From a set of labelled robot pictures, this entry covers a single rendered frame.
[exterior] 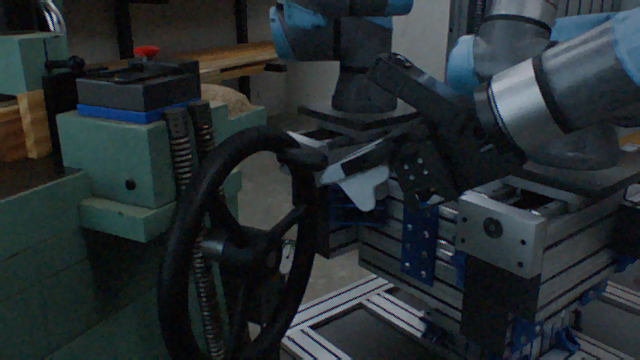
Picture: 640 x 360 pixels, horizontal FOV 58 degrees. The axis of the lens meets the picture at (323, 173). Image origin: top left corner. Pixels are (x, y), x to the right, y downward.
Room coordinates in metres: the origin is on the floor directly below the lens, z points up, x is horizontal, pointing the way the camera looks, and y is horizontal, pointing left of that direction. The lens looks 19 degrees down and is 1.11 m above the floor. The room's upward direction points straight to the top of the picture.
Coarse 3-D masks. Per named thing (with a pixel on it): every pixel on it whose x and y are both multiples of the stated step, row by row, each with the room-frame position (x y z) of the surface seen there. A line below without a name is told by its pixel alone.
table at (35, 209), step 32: (0, 160) 0.64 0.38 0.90; (32, 160) 0.64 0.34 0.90; (0, 192) 0.54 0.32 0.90; (32, 192) 0.54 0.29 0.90; (64, 192) 0.58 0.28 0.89; (0, 224) 0.51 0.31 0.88; (32, 224) 0.54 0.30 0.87; (64, 224) 0.57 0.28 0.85; (96, 224) 0.57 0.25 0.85; (128, 224) 0.55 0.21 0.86; (160, 224) 0.57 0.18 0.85; (0, 256) 0.50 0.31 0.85
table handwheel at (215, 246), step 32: (256, 128) 0.59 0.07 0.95; (224, 160) 0.52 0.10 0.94; (192, 192) 0.49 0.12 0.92; (192, 224) 0.48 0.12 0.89; (224, 224) 0.53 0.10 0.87; (288, 224) 0.64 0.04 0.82; (192, 256) 0.47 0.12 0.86; (224, 256) 0.56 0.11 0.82; (256, 256) 0.55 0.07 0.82; (160, 288) 0.45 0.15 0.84; (288, 288) 0.65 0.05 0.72; (160, 320) 0.45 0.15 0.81; (288, 320) 0.62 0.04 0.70; (192, 352) 0.46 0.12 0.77; (256, 352) 0.56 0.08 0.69
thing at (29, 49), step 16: (0, 32) 0.75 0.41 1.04; (16, 32) 0.75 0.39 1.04; (32, 32) 0.75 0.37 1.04; (48, 32) 0.75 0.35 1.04; (0, 48) 0.69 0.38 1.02; (16, 48) 0.68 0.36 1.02; (32, 48) 0.69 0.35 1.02; (48, 48) 0.71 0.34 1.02; (64, 48) 0.73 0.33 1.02; (0, 64) 0.70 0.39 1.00; (16, 64) 0.68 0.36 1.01; (32, 64) 0.69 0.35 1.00; (0, 80) 0.70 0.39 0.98; (16, 80) 0.69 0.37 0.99; (32, 80) 0.69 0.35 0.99
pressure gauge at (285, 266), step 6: (282, 240) 0.86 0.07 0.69; (288, 240) 0.86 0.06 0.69; (282, 246) 0.85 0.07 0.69; (288, 246) 0.87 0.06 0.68; (294, 246) 0.88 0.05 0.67; (282, 252) 0.85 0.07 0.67; (288, 252) 0.87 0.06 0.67; (282, 258) 0.85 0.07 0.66; (282, 264) 0.85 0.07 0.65; (288, 264) 0.87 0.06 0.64; (282, 270) 0.85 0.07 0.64; (288, 270) 0.86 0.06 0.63; (276, 276) 0.87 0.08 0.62
